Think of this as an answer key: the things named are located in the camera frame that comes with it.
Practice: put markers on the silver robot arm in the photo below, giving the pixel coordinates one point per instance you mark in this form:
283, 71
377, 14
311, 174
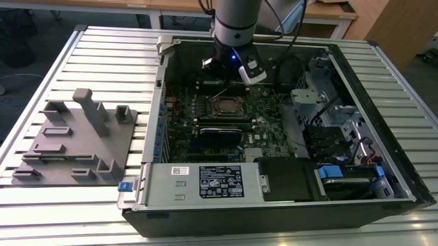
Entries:
235, 23

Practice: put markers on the black RAM slot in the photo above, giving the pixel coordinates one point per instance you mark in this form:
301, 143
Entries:
212, 89
221, 120

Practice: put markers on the grey case latch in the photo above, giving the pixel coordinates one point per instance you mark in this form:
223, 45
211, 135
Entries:
163, 44

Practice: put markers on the silver metal drive cage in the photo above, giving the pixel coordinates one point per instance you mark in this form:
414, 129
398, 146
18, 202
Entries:
305, 98

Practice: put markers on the black graphics card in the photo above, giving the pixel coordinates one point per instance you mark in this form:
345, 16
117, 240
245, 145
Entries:
219, 138

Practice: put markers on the green motherboard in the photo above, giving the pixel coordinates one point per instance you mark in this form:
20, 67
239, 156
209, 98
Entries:
269, 143

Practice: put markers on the silver chipset heatsink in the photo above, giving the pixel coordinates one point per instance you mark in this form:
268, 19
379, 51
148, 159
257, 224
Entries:
253, 152

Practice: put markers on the black plastic disk bay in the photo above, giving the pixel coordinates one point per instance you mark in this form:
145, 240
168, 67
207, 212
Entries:
324, 138

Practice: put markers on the black fan shroud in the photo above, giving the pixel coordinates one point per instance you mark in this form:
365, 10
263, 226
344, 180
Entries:
287, 179

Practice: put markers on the wooden cabinet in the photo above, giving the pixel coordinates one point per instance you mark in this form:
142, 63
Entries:
392, 25

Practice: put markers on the hard disk in blue carrier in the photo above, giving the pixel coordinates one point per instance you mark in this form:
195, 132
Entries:
329, 171

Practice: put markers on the grey parts rack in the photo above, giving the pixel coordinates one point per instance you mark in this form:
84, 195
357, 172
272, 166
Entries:
85, 143

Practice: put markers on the silver power supply unit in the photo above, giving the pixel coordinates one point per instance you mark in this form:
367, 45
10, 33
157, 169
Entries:
164, 189

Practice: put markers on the blue case latch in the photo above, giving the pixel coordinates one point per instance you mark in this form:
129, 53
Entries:
124, 187

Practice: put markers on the black chair base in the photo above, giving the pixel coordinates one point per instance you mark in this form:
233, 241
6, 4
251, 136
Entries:
431, 56

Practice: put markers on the black office chair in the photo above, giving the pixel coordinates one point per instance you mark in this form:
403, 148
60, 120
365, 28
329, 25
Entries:
16, 46

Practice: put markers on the black PC case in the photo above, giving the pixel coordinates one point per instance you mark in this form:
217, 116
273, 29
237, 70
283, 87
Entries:
239, 223

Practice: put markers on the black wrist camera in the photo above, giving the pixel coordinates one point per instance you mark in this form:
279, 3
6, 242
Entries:
208, 64

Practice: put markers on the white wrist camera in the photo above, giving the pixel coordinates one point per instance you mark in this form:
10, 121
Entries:
252, 70

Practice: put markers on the wooden desk white frame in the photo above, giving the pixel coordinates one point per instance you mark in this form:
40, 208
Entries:
85, 2
335, 14

